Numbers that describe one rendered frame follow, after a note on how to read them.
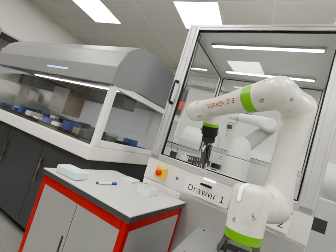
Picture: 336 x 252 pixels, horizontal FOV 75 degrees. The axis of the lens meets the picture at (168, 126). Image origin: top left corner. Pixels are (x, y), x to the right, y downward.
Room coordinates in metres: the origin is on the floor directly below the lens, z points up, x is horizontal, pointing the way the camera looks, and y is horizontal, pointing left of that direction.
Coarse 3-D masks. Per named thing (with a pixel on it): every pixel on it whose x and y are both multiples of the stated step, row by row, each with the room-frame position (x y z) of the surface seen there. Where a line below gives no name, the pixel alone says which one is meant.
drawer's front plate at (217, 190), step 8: (192, 176) 1.41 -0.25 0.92; (192, 184) 1.40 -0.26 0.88; (208, 184) 1.35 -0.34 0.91; (192, 192) 1.39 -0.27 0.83; (200, 192) 1.37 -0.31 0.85; (208, 192) 1.34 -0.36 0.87; (216, 192) 1.32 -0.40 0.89; (224, 192) 1.30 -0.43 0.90; (208, 200) 1.34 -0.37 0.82; (216, 200) 1.31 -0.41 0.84; (224, 200) 1.29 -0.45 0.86
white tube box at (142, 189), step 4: (144, 184) 1.36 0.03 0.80; (140, 188) 1.28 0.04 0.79; (144, 188) 1.27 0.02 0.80; (148, 188) 1.30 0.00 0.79; (156, 188) 1.37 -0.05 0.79; (140, 192) 1.28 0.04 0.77; (144, 192) 1.27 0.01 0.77; (148, 192) 1.26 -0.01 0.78; (152, 192) 1.29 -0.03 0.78; (156, 192) 1.34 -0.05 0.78; (148, 196) 1.26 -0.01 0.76
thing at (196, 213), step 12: (144, 180) 1.59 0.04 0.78; (168, 192) 1.49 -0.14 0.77; (180, 192) 1.45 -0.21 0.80; (192, 204) 1.40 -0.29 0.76; (204, 204) 1.36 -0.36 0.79; (180, 216) 1.42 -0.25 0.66; (192, 216) 1.39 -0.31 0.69; (204, 216) 1.35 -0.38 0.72; (216, 216) 1.32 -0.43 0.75; (180, 228) 1.41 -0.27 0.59; (192, 228) 1.38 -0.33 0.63; (204, 228) 1.34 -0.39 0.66; (216, 228) 1.31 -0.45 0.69; (180, 240) 1.40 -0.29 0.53; (264, 240) 1.18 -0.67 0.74; (276, 240) 1.16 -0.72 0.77; (288, 240) 1.13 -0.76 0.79
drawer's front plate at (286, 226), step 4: (288, 220) 1.13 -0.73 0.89; (268, 224) 1.17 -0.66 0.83; (272, 224) 1.16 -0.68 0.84; (276, 224) 1.15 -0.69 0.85; (284, 224) 1.13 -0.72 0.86; (288, 224) 1.13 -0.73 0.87; (272, 228) 1.16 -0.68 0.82; (276, 228) 1.15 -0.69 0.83; (280, 228) 1.14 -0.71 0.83; (284, 228) 1.13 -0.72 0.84; (288, 228) 1.12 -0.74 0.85; (284, 232) 1.13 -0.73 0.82
